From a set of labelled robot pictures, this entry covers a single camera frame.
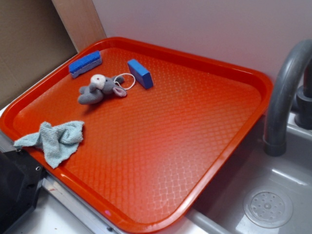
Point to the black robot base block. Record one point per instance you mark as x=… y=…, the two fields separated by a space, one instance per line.
x=20 y=182

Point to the light blue cloth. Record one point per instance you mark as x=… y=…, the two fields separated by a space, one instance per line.
x=57 y=142

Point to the orange plastic tray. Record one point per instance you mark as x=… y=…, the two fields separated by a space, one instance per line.
x=145 y=158

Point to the blue rectangular block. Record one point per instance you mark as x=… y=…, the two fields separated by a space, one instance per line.
x=141 y=74

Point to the grey plush mouse toy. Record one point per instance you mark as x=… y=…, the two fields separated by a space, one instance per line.
x=101 y=87

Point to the blue white sponge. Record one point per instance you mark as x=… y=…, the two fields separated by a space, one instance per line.
x=85 y=64

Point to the grey plastic faucet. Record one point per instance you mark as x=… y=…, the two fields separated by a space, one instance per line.
x=283 y=98

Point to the grey toy sink basin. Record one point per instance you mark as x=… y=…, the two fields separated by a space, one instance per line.
x=254 y=193

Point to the light wooden board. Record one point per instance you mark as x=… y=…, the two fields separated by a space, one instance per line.
x=81 y=22

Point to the cardboard panel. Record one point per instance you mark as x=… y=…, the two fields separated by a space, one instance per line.
x=33 y=42

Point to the dark grey faucet handle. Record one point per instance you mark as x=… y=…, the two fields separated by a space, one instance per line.
x=304 y=100

